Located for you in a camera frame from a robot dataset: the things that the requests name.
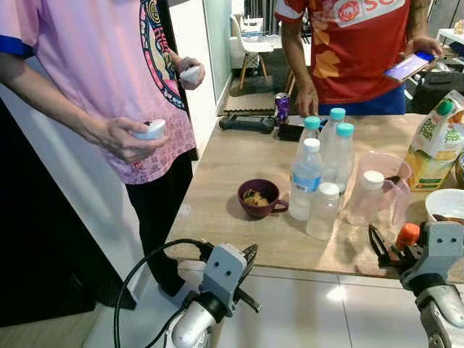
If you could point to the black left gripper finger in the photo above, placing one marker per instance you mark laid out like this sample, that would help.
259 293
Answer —
251 264

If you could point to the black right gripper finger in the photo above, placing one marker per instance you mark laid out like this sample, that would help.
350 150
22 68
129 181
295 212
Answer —
380 252

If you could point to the small orange-capped bottle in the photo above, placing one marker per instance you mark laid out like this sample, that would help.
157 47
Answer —
408 233

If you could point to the white handheld controller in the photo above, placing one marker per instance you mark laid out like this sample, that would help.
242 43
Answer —
191 74
152 130

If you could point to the smartphone with lit screen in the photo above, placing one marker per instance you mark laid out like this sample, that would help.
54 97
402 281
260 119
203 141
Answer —
407 67

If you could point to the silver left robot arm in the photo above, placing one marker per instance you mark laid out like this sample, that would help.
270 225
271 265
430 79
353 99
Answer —
192 326

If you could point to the small clear white-capped bottle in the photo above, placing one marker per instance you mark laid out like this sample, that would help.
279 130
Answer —
366 206
322 217

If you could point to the maroon mug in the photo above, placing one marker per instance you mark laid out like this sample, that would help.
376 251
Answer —
254 211

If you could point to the brown sausage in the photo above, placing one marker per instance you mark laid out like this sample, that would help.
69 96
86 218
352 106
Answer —
451 218

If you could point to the brown food in mug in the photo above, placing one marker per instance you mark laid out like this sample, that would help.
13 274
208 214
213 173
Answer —
257 197

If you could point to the white bowl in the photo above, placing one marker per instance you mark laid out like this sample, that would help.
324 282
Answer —
446 199

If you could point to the pink plastic pitcher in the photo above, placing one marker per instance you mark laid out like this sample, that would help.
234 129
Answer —
377 161

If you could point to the green yellow juice carton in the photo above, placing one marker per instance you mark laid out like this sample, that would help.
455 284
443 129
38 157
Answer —
431 170

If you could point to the teal cap water bottle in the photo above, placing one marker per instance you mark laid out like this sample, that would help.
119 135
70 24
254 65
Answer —
337 114
312 123
339 163

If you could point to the light wooden table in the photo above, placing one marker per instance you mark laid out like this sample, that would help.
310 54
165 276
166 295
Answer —
232 167

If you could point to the small black box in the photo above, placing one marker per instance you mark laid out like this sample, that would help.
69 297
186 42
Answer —
290 133

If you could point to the black gamepad console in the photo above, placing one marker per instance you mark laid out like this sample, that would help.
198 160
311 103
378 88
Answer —
246 124

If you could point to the purple drink can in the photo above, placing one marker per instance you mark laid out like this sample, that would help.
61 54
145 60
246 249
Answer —
282 109

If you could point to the black case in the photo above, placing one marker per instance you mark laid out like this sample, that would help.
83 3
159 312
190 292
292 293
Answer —
442 90

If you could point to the person in red shirt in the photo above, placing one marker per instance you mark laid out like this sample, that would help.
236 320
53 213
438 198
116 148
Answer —
355 51

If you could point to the white plastic chair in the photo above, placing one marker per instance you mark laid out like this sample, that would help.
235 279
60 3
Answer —
250 47

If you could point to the person in pink shirt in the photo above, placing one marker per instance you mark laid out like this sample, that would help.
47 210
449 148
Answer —
80 58

